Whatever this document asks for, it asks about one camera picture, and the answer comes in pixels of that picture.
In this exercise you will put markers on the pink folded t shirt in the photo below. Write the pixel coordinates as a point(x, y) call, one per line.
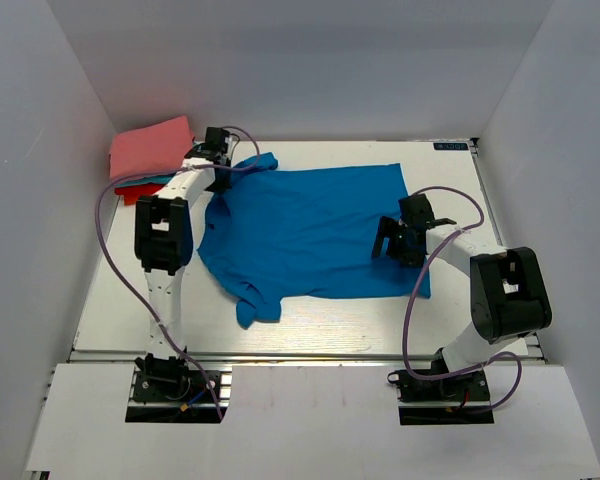
point(171, 130)

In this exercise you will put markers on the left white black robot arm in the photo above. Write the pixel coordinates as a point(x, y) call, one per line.
point(163, 240)

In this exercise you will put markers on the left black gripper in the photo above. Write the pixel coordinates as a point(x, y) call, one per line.
point(222, 185)

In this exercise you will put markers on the red folded t shirt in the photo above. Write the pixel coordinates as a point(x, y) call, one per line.
point(131, 193)

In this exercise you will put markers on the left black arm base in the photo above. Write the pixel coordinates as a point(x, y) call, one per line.
point(146, 391)

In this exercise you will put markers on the blue t shirt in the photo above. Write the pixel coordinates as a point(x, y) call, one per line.
point(276, 234)

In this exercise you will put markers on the blue label sticker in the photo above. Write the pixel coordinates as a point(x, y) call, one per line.
point(450, 146)

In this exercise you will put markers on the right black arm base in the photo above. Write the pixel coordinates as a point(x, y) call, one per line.
point(461, 389)

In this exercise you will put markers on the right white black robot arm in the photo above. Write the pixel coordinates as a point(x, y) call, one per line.
point(507, 293)

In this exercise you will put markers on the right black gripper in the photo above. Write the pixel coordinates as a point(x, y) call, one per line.
point(390, 227)

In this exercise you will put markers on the turquoise folded t shirt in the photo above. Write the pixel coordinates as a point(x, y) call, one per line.
point(150, 179)

